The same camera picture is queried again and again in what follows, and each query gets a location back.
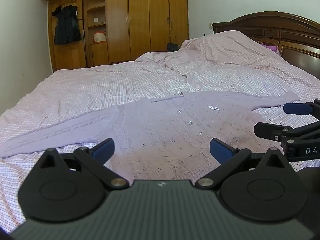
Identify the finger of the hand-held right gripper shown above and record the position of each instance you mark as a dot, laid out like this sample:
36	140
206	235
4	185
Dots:
271	130
297	108

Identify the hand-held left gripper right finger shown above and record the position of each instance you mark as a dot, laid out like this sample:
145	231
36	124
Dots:
220	150

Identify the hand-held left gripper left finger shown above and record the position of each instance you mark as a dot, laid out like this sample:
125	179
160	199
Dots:
104	150

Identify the lilac knit cardigan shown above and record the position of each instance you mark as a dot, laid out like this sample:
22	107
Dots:
155	140

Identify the pink checked bed sheet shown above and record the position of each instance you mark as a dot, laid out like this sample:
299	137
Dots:
100	85

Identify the purple cloth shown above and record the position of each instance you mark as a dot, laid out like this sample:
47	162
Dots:
269	47

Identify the dark wooden headboard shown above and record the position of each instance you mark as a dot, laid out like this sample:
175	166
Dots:
280	27

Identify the white and orange container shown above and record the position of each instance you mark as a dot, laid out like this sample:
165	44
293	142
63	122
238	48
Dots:
99	37

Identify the black bag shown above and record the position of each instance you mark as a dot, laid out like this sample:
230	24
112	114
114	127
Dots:
172	47

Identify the black hanging coat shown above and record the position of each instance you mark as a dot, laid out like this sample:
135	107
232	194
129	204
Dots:
67	26

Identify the wooden wardrobe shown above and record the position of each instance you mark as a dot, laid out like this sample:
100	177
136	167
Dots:
140	22

